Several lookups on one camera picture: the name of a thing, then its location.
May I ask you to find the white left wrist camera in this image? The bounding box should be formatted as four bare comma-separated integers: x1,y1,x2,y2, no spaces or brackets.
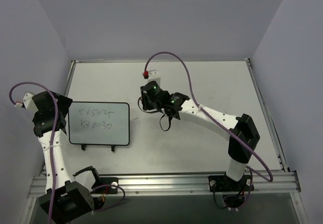
15,92,37,112

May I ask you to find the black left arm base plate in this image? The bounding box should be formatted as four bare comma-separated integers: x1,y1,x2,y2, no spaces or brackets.
92,177,119,194

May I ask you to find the aluminium table frame rail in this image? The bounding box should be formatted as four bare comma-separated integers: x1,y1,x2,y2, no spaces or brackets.
27,59,302,198

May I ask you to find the small black-framed whiteboard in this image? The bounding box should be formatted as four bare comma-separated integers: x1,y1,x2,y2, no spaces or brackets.
68,101,130,151

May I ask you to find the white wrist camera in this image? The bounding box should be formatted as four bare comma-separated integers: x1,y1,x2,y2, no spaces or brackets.
15,92,37,112
143,70,161,85

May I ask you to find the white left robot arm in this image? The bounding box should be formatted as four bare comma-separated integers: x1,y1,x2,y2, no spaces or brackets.
32,91,102,223

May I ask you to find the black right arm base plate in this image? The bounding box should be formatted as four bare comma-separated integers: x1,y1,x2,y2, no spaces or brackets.
208,174,254,193

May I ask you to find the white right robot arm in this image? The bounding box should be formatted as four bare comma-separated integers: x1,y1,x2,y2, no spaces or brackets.
140,81,260,190

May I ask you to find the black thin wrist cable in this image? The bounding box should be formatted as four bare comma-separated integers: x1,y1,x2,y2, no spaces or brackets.
137,96,174,132

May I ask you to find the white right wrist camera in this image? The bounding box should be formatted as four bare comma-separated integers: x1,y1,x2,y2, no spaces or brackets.
143,70,161,85

